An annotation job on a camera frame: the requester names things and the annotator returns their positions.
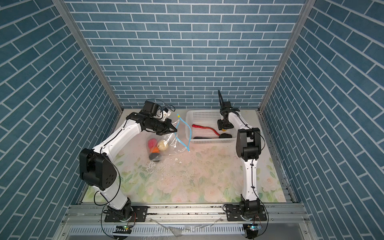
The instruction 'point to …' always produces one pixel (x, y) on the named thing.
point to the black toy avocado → (225, 135)
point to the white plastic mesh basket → (208, 118)
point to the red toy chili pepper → (203, 127)
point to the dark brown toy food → (152, 155)
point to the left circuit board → (123, 229)
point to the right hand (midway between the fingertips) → (223, 125)
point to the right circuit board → (253, 228)
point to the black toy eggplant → (199, 137)
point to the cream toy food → (162, 145)
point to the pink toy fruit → (152, 142)
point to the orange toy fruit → (154, 150)
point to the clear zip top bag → (178, 142)
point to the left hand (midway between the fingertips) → (177, 129)
